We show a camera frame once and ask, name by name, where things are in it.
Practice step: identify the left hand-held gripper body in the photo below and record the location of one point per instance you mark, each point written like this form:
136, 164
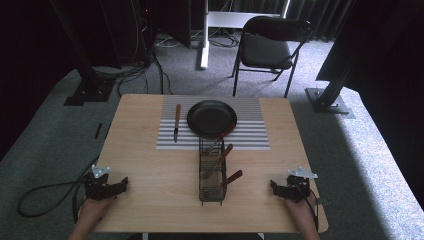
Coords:
96, 188

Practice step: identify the white desk frame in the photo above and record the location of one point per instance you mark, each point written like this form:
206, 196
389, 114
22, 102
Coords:
205, 40

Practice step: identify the grey striped placemat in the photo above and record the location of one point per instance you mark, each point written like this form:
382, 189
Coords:
253, 126

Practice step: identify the black floor tape strip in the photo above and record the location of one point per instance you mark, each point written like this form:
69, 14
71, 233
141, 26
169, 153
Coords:
98, 130
108, 130

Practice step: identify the dark curtain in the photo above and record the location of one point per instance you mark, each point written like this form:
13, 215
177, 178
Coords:
393, 83
30, 66

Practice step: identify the person's right hand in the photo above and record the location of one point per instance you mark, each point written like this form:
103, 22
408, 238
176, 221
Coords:
301, 211

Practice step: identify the person's left hand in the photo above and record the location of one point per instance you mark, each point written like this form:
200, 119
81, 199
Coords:
95, 210

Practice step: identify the black metal stand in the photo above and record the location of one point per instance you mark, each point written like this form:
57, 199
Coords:
90, 86
328, 100

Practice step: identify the black folding chair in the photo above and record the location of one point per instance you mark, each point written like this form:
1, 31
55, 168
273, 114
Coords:
266, 50

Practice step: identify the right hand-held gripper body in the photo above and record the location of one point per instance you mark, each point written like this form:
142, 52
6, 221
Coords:
296, 188

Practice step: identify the black round plate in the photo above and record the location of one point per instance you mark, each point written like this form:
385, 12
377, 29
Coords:
210, 116

